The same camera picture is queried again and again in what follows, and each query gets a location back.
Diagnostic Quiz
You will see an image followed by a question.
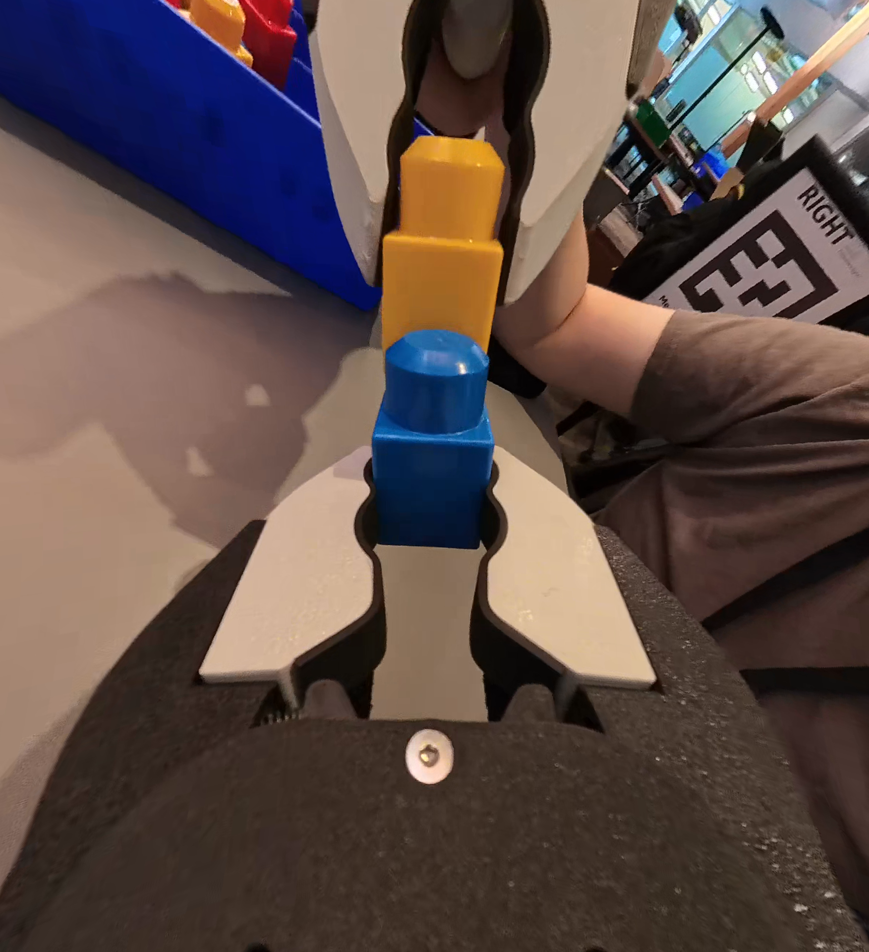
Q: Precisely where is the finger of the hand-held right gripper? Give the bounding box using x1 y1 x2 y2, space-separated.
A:
497 0 639 306
308 0 416 287

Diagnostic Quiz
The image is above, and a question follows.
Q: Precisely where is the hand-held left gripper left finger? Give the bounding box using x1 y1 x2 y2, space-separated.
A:
200 450 387 685

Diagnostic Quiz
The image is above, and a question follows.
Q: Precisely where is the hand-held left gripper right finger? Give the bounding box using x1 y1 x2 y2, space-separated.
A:
479 446 657 685

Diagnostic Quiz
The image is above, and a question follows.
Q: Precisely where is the pile of toy blocks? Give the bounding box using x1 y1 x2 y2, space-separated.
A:
167 0 300 92

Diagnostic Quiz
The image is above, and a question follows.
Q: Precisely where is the blue two-stud block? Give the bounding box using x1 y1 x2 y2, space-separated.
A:
372 329 495 550

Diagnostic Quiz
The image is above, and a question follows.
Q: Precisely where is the yellow one-stud block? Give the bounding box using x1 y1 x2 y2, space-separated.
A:
381 136 506 354

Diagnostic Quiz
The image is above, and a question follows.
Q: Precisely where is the plain blue object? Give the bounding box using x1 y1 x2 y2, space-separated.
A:
0 0 385 312

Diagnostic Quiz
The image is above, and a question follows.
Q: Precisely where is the person's right hand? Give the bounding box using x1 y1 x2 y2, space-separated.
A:
412 51 515 142

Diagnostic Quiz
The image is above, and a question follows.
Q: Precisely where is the green box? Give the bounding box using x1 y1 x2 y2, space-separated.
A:
631 100 673 146

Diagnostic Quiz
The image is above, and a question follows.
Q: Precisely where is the black floor lamp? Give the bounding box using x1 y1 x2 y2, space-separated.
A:
709 6 786 161

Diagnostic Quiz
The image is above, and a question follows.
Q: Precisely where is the person's brown shirt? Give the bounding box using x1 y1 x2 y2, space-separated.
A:
590 308 869 931

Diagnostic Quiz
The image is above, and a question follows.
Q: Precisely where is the framed marker sign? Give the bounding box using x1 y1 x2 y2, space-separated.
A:
609 136 869 343

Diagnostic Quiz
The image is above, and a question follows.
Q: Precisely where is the black strap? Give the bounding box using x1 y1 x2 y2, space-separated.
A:
702 521 869 696

